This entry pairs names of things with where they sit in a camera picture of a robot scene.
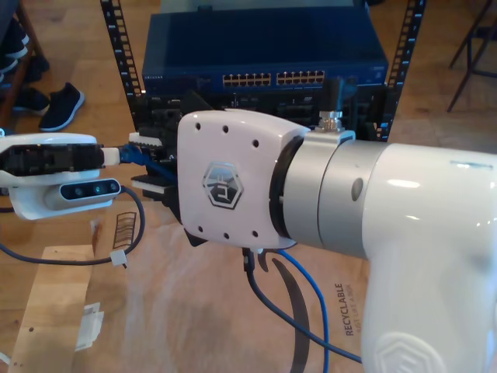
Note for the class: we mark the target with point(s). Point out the black rack server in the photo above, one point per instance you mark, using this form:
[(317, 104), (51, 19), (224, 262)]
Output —
[(240, 102)]

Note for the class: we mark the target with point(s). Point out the dark metal chair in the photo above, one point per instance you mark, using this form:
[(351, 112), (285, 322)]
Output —
[(470, 54)]

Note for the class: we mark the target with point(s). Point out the black server rack frame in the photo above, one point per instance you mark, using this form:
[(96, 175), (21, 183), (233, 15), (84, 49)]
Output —
[(116, 46)]

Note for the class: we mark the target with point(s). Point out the dark sneaker white sole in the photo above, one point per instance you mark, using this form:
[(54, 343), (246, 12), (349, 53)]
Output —
[(33, 102), (15, 39), (62, 107)]

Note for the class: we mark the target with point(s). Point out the wooden shoe rack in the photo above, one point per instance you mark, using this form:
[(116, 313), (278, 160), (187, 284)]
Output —
[(30, 27)]

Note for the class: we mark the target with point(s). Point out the blue network switch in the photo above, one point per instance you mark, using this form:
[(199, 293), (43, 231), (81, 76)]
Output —
[(264, 46)]

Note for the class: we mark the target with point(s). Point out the grey flat panel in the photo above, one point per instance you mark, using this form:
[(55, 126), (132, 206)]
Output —
[(252, 5)]

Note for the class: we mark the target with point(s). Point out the brown paper mailer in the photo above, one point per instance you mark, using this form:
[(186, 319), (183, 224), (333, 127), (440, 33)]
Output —
[(174, 311)]

